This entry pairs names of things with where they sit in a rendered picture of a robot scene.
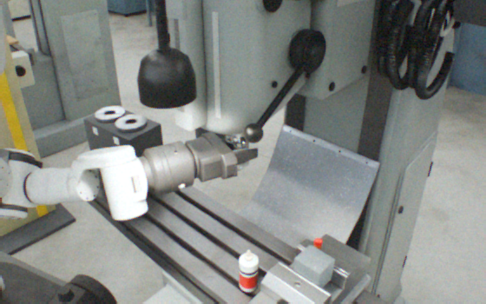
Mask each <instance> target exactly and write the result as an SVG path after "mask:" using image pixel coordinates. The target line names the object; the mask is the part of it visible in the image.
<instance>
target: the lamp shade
mask: <svg viewBox="0 0 486 304"><path fill-rule="evenodd" d="M137 82H138V84H137V88H138V94H139V99H140V102H141V103H142V104H143V105H145V106H147V107H149V108H154V109H174V108H179V107H182V106H185V105H188V104H189V103H191V102H193V101H194V100H195V99H196V97H197V88H196V75H195V72H194V68H193V66H192V64H191V63H190V60H189V58H188V56H187V55H186V54H185V53H183V52H181V51H180V50H178V49H176V48H172V47H169V49H167V50H159V49H156V50H153V51H151V52H150V53H149V54H147V55H146V56H144V57H143V58H142V59H141V64H140V68H139V73H138V77H137Z"/></svg>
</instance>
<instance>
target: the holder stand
mask: <svg viewBox="0 0 486 304"><path fill-rule="evenodd" d="M83 121H84V124H85V128H86V136H87V139H88V143H89V149H90V151H92V150H96V149H105V148H112V147H120V146H130V147H132V148H133V149H134V151H135V157H137V158H139V157H142V154H143V153H144V151H145V149H150V148H152V147H156V146H161V145H163V141H162V133H161V124H160V123H158V122H155V121H153V120H150V119H148V118H146V117H145V116H141V115H137V114H135V113H133V112H130V111H129V110H126V109H123V108H119V107H116V106H113V107H107V108H104V109H99V111H97V112H96V113H95V114H94V115H92V116H89V117H87V118H85V119H84V120H83Z"/></svg>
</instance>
